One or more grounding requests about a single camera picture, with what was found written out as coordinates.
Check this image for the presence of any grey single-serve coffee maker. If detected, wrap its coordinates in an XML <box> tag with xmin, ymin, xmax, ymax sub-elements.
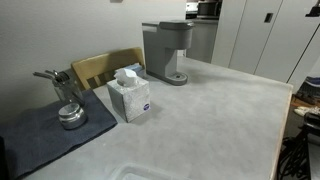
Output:
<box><xmin>141</xmin><ymin>19</ymin><xmax>195</xmax><ymax>87</ymax></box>

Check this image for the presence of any grey patterned tissue box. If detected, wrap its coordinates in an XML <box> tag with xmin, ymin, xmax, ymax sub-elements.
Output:
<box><xmin>106</xmin><ymin>75</ymin><xmax>152</xmax><ymax>124</ymax></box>

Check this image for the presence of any light blue cardboard box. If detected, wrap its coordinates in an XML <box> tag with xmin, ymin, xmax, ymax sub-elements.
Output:
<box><xmin>124</xmin><ymin>62</ymin><xmax>147</xmax><ymax>79</ymax></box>

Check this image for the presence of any white tissue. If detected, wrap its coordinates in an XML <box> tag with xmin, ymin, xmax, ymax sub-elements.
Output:
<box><xmin>113</xmin><ymin>68</ymin><xmax>140</xmax><ymax>87</ymax></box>

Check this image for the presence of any grey kitchen counter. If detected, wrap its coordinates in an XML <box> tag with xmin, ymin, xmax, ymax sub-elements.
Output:
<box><xmin>184</xmin><ymin>18</ymin><xmax>220</xmax><ymax>64</ymax></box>

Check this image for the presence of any clear glass jar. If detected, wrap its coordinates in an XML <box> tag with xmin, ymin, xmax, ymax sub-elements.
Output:
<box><xmin>51</xmin><ymin>77</ymin><xmax>86</xmax><ymax>108</ymax></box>

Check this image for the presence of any black microwave oven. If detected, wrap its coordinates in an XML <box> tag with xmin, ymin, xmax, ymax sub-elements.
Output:
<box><xmin>196</xmin><ymin>0</ymin><xmax>223</xmax><ymax>20</ymax></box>

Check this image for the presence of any white cabinet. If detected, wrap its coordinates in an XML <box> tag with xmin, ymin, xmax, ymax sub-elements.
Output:
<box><xmin>210</xmin><ymin>0</ymin><xmax>320</xmax><ymax>93</ymax></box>

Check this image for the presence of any dark blue cloth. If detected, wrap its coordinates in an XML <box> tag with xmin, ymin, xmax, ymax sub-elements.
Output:
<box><xmin>0</xmin><ymin>89</ymin><xmax>119</xmax><ymax>180</ymax></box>

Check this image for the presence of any stack of clutter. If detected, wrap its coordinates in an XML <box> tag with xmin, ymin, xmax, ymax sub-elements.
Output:
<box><xmin>293</xmin><ymin>75</ymin><xmax>320</xmax><ymax>118</ymax></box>

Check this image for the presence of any metal utensil handle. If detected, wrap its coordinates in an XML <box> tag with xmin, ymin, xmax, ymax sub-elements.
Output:
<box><xmin>44</xmin><ymin>69</ymin><xmax>71</xmax><ymax>84</ymax></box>
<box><xmin>32</xmin><ymin>71</ymin><xmax>57</xmax><ymax>82</ymax></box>

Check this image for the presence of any black cabinet handle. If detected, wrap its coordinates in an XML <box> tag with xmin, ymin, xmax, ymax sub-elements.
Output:
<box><xmin>264</xmin><ymin>12</ymin><xmax>274</xmax><ymax>24</ymax></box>

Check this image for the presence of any black tripod with cables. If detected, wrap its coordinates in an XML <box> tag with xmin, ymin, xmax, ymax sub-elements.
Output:
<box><xmin>276</xmin><ymin>111</ymin><xmax>320</xmax><ymax>180</ymax></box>

